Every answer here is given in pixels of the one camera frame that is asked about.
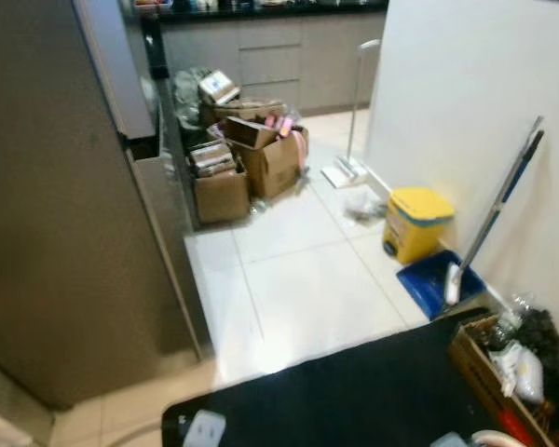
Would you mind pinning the black floor mat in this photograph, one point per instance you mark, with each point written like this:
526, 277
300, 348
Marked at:
354, 391

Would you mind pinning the long cardboard box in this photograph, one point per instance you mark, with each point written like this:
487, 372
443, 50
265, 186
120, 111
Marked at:
475, 372

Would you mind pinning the white floor squeegee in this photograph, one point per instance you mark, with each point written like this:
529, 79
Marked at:
343, 172

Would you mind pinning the low cardboard box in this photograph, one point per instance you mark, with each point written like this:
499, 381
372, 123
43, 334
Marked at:
222, 197

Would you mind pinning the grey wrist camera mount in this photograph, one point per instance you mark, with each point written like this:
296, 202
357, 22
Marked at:
447, 440
203, 430

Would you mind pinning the grey fridge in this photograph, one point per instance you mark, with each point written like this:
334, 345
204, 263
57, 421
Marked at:
56, 186

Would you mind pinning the clear plastic wrapper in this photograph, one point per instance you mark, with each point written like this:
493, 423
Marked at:
365, 208

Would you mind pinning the clear plastic bottle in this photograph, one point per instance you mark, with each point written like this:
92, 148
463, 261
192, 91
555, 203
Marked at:
508, 324

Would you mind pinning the grey green bag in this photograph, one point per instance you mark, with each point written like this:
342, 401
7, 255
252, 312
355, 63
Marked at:
188, 98

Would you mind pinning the white labelled carton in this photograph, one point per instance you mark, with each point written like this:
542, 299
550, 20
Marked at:
218, 88

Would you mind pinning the blue dustpan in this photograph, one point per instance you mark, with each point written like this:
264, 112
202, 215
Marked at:
427, 284

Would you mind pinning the white filled plastic bag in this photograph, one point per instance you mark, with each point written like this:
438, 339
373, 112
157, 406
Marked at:
522, 372

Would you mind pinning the grey kitchen cabinet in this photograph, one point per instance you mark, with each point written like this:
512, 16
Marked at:
289, 60

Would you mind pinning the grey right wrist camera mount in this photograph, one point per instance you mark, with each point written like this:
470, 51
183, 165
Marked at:
447, 440

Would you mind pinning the black cloth bundle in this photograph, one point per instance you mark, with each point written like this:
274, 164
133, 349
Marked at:
554, 349

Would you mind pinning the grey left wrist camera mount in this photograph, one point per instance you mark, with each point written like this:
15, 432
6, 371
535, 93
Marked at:
203, 430

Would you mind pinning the small open cardboard box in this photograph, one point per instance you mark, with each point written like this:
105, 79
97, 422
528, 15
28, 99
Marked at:
250, 133

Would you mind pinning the large cardboard box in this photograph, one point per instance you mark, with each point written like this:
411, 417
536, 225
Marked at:
275, 168

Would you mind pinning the yellow bin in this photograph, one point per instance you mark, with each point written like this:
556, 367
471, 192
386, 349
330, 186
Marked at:
417, 228

